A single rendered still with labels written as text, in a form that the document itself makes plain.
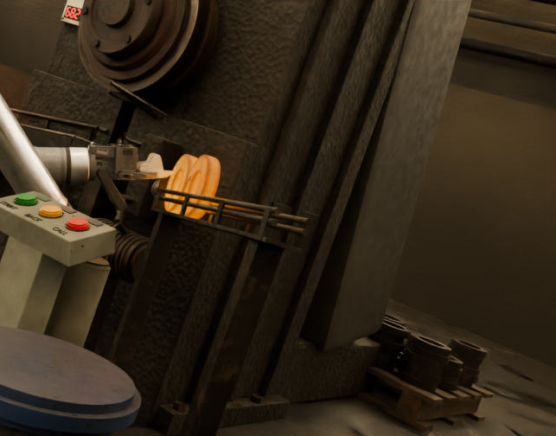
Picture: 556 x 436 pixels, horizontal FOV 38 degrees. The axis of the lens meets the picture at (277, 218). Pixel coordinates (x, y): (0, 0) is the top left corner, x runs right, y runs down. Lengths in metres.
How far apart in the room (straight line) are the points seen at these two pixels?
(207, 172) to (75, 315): 0.46
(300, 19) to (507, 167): 6.08
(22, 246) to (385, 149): 1.71
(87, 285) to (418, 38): 1.71
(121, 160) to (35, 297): 0.58
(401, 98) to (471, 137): 5.53
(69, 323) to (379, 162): 1.59
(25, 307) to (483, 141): 7.20
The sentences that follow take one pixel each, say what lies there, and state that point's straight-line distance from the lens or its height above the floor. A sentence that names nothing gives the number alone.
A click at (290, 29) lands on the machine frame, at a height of 1.22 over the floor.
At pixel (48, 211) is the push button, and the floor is 0.61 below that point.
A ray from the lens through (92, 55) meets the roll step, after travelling 2.59.
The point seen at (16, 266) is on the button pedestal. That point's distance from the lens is 1.56.
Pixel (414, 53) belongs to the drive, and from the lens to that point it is 2.97.
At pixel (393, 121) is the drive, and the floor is 1.14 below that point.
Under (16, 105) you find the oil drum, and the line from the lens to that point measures 5.32.
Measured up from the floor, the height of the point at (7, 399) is 0.42.
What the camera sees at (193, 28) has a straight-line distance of 2.38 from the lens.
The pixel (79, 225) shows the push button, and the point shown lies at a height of 0.61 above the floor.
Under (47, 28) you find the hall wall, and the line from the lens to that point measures 12.47.
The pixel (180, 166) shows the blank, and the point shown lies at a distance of 2.09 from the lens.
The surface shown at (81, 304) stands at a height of 0.43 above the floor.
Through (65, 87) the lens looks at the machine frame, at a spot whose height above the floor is 0.85.
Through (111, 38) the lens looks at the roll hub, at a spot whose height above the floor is 1.02.
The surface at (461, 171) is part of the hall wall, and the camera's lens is 8.43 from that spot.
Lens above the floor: 0.81
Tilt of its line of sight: 3 degrees down
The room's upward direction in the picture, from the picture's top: 20 degrees clockwise
